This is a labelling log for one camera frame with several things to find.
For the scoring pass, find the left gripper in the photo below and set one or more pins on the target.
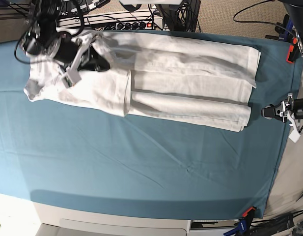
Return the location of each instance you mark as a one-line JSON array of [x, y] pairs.
[[289, 109]]

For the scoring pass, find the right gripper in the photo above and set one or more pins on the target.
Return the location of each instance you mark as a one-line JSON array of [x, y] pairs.
[[62, 49]]

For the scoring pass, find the white T-shirt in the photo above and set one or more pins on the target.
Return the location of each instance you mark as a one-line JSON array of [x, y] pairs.
[[158, 76]]

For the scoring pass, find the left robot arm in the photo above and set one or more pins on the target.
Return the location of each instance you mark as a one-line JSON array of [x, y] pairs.
[[295, 11]]

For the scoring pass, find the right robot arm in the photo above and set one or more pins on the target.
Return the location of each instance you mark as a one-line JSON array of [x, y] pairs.
[[43, 14]]

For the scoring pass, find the orange black clamp top right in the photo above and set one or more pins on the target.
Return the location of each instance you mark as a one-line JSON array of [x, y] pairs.
[[295, 50]]

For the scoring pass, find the black power strip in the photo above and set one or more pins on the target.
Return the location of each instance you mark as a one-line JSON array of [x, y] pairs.
[[143, 25]]

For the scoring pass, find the blue black clamp top right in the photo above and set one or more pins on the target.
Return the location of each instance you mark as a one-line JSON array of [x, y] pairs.
[[283, 35]]

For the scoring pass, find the blue table cloth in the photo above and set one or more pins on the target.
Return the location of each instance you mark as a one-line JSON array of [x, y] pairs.
[[88, 160]]

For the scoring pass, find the blue orange clamp bottom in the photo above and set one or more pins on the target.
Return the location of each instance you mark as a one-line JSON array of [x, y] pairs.
[[244, 223]]

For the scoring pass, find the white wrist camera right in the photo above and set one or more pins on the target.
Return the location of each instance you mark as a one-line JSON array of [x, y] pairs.
[[70, 78]]

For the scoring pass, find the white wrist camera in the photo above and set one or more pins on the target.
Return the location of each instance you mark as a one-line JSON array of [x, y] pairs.
[[70, 78], [294, 136]]

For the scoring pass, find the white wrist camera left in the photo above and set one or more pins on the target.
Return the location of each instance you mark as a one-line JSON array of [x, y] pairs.
[[294, 136]]

